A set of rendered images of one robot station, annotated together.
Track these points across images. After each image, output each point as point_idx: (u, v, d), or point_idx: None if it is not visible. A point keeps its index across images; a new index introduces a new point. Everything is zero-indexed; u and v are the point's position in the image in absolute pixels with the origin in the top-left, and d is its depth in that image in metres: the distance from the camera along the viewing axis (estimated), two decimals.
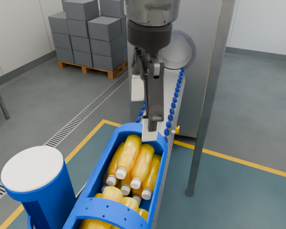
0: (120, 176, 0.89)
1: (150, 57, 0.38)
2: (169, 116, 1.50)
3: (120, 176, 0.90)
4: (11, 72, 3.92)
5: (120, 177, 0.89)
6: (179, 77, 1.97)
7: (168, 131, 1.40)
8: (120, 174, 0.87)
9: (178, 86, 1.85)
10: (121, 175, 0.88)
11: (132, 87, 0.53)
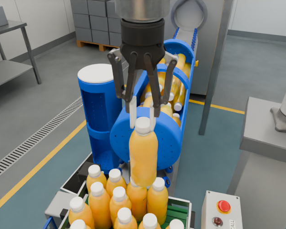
0: (144, 123, 0.51)
1: (123, 46, 0.42)
2: None
3: (139, 131, 0.51)
4: (36, 49, 4.36)
5: (143, 125, 0.51)
6: (194, 33, 2.41)
7: None
8: (146, 118, 0.53)
9: (194, 38, 2.30)
10: (146, 121, 0.52)
11: None
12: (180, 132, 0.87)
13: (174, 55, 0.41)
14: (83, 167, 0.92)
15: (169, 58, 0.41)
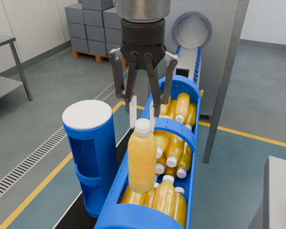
0: None
1: (123, 46, 0.42)
2: (194, 81, 1.71)
3: None
4: (29, 60, 4.13)
5: None
6: (197, 53, 2.18)
7: None
8: None
9: (198, 60, 2.06)
10: None
11: None
12: None
13: (174, 55, 0.41)
14: None
15: (170, 58, 0.41)
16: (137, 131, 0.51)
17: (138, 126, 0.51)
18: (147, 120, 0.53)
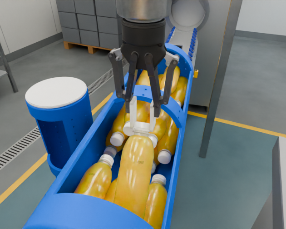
0: None
1: (124, 46, 0.42)
2: None
3: None
4: (17, 51, 3.91)
5: None
6: (193, 34, 1.96)
7: None
8: None
9: (193, 41, 1.84)
10: None
11: None
12: None
13: (175, 56, 0.41)
14: None
15: (170, 58, 0.41)
16: None
17: None
18: None
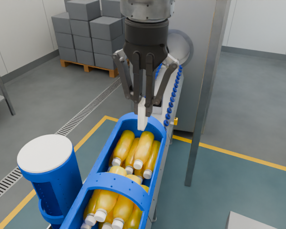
0: None
1: (165, 52, 0.41)
2: (168, 108, 1.63)
3: None
4: (15, 71, 4.04)
5: None
6: (178, 73, 2.09)
7: (167, 122, 1.52)
8: None
9: (177, 82, 1.98)
10: None
11: (141, 115, 0.49)
12: None
13: (116, 52, 0.43)
14: None
15: (121, 52, 0.44)
16: None
17: None
18: None
